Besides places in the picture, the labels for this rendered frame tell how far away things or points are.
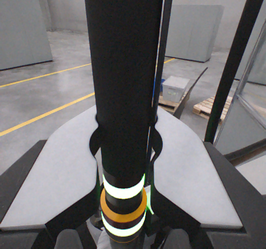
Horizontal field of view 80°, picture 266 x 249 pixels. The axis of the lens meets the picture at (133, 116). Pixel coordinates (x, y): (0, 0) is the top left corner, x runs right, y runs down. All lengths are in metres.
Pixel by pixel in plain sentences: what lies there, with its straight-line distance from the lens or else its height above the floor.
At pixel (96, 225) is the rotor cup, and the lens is 0.34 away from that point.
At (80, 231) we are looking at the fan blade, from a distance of 0.48.
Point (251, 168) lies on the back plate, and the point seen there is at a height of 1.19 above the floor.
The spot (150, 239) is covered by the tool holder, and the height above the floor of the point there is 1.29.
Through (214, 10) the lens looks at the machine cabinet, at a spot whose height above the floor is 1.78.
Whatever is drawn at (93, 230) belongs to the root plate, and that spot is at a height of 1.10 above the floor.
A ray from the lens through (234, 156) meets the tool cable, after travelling 0.26.
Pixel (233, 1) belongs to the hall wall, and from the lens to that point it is 12.30.
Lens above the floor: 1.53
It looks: 32 degrees down
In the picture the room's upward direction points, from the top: 2 degrees clockwise
